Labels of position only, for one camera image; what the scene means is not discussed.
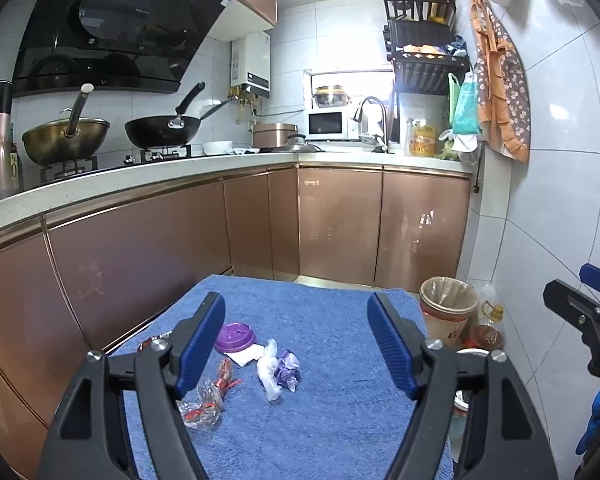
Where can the copper thermos flask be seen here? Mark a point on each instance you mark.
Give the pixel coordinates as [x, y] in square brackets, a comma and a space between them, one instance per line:
[1, 145]

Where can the blue towel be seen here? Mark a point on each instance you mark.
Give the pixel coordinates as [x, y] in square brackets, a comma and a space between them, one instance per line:
[320, 320]

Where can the cooking oil bottle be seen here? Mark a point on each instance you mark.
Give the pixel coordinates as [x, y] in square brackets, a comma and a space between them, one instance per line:
[485, 335]

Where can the white spray bottle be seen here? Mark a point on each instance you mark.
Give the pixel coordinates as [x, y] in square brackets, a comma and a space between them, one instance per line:
[409, 137]

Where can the orange brown floral apron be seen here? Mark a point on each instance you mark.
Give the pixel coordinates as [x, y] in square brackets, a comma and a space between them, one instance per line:
[505, 85]

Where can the white water heater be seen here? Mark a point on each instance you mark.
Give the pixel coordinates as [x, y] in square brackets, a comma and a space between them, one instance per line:
[252, 60]

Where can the person's right forearm blue sleeve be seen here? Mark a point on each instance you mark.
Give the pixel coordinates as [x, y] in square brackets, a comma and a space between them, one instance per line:
[597, 420]

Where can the copper rice cooker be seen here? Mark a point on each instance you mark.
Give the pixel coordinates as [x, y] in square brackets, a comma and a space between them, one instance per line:
[272, 135]

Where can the white paper scrap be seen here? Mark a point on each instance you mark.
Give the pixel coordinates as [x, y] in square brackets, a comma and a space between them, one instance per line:
[245, 357]

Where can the white microwave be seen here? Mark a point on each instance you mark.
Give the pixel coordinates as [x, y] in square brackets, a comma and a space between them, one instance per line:
[325, 125]

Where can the black dish rack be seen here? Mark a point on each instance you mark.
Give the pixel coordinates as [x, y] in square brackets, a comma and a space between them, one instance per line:
[430, 67]

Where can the steel kitchen faucet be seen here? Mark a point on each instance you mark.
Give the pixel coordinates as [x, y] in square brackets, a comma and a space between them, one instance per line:
[380, 110]

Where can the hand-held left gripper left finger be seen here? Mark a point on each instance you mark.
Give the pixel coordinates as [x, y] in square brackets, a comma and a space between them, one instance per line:
[200, 350]

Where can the white bin with black liner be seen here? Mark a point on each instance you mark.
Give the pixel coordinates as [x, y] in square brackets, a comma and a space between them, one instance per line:
[461, 396]

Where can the steel pot with glass lid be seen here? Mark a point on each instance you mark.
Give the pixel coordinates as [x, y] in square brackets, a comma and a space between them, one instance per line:
[332, 97]

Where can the white bowl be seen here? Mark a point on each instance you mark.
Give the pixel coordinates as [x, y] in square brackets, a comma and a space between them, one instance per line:
[217, 147]

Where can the steel pot lid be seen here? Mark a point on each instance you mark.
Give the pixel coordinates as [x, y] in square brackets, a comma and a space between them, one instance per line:
[295, 147]

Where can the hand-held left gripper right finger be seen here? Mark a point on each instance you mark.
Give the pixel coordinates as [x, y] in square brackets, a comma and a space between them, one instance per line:
[392, 350]

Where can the white plastic bag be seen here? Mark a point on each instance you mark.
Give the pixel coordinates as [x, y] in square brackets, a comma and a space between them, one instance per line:
[462, 141]

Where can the small white wrapper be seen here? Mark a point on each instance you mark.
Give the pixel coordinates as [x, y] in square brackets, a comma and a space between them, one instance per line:
[270, 375]

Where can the purple foil wrapper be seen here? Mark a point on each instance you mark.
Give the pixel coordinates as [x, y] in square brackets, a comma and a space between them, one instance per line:
[287, 370]

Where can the teal plastic bag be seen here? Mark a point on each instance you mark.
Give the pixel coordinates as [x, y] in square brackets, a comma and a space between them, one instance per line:
[467, 107]

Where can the purple plastic lid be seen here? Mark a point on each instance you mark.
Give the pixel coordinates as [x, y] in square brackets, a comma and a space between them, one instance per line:
[235, 337]

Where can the gas stove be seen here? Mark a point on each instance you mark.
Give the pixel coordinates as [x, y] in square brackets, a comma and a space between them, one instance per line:
[165, 152]

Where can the green cutting board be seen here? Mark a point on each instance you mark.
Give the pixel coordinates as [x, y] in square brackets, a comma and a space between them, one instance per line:
[452, 100]

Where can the yellow detergent bottle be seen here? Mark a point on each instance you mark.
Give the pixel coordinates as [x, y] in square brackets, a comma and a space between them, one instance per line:
[425, 141]

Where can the copper base cabinets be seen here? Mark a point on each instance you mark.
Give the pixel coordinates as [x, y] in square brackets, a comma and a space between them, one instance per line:
[330, 220]

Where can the dark bottle with yellow label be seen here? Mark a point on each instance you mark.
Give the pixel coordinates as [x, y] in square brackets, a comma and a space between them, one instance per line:
[14, 170]

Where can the clear red printed wrapper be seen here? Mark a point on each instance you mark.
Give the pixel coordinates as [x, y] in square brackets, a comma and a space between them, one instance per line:
[205, 405]

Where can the black range hood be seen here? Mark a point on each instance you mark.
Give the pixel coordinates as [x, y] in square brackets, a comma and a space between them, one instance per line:
[120, 20]

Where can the beige bin with clear liner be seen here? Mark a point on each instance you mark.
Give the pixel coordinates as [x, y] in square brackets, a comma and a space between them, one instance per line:
[445, 320]

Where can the black wok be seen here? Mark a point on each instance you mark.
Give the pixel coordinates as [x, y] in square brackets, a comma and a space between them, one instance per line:
[160, 132]

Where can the brass wok with lid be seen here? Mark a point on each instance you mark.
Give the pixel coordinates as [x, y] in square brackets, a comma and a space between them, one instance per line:
[65, 142]

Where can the small red wrapper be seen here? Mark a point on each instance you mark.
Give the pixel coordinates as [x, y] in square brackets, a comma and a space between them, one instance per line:
[147, 344]

